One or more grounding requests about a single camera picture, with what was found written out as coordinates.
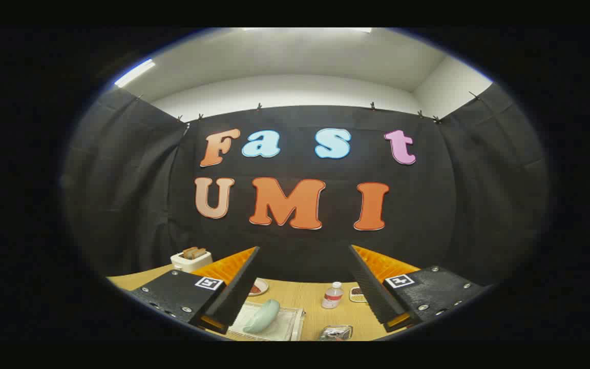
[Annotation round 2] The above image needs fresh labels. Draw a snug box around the black backdrop cloth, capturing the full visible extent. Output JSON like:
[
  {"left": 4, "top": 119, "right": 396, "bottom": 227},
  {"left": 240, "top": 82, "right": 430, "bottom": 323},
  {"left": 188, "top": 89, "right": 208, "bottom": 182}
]
[{"left": 62, "top": 82, "right": 549, "bottom": 288}]

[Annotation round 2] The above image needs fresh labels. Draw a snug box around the ceiling light strip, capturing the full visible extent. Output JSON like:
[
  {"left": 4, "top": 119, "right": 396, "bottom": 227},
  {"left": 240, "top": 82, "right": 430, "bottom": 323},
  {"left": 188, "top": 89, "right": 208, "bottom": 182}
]
[{"left": 114, "top": 59, "right": 156, "bottom": 88}]

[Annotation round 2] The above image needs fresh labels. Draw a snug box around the white wire dish rack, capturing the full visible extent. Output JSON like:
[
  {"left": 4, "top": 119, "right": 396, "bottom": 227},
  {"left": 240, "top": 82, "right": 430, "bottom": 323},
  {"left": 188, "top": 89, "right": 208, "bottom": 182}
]
[{"left": 223, "top": 300, "right": 306, "bottom": 341}]

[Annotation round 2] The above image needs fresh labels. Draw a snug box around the metal wire basket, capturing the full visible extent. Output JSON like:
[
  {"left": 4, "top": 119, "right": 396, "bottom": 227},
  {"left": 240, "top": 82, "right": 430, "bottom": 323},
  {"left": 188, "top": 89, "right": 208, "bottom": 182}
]
[{"left": 319, "top": 325, "right": 353, "bottom": 341}]

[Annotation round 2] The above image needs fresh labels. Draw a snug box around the clear plastic bottle red label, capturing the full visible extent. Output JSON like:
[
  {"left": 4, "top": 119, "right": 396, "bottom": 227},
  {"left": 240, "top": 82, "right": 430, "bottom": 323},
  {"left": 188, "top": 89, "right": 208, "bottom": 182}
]
[{"left": 322, "top": 281, "right": 345, "bottom": 309}]

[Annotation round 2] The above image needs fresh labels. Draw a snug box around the white toaster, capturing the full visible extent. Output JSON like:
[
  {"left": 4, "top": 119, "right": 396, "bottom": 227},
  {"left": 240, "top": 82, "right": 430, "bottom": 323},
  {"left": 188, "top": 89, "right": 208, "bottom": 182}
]
[{"left": 171, "top": 248, "right": 213, "bottom": 273}]

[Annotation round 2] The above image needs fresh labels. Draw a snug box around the pale green plate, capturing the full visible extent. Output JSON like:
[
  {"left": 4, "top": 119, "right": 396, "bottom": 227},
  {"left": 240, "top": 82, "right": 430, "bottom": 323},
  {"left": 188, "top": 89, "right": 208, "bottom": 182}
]
[{"left": 243, "top": 299, "right": 280, "bottom": 334}]

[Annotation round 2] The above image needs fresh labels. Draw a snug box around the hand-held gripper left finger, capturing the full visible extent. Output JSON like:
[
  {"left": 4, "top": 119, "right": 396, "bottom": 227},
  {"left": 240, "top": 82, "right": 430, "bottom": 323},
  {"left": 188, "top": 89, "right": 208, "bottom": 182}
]
[{"left": 130, "top": 246, "right": 261, "bottom": 334}]

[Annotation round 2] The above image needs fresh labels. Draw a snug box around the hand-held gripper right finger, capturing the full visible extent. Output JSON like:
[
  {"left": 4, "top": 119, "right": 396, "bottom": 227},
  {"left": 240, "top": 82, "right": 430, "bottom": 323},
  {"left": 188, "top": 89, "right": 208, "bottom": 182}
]
[{"left": 348, "top": 244, "right": 489, "bottom": 333}]

